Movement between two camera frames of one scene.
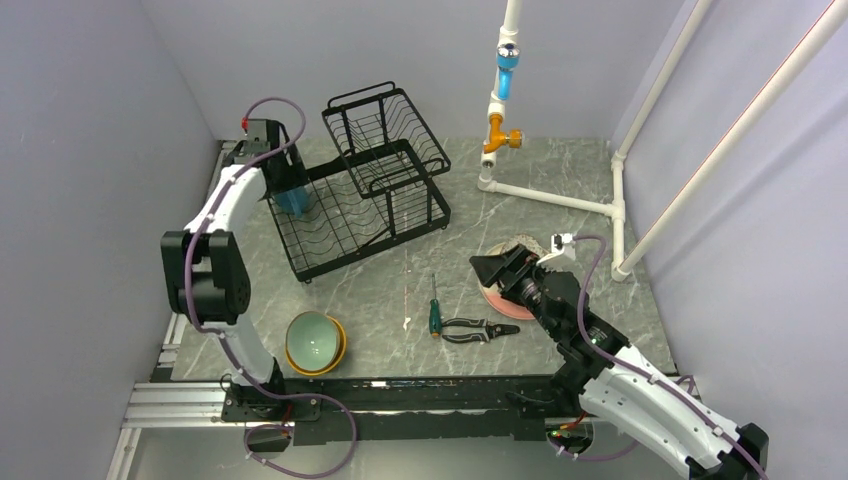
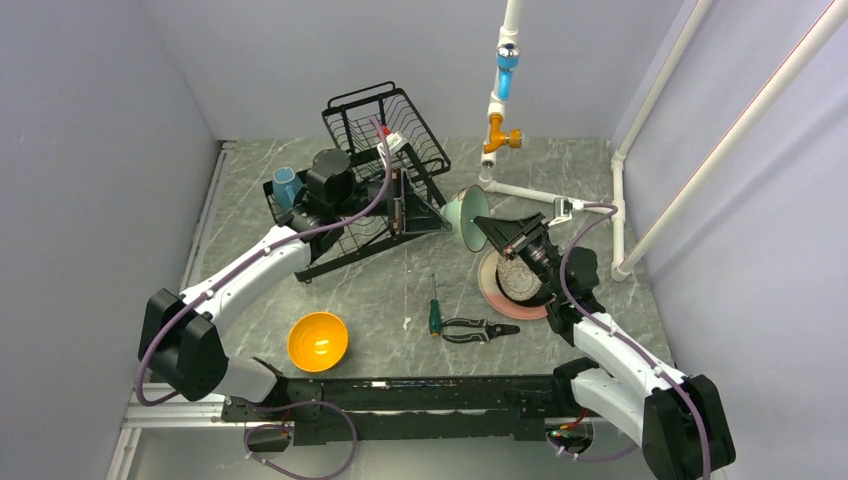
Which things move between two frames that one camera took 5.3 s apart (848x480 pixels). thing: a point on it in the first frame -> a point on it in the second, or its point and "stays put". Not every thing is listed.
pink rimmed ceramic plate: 498,299 stays put
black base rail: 353,409 stays put
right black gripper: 489,269 -> 507,234
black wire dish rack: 381,190 stays put
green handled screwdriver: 435,318 stays put
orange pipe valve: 498,138 stays put
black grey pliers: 491,330 stays put
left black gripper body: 291,176 -> 398,207
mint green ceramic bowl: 312,340 -> 460,212
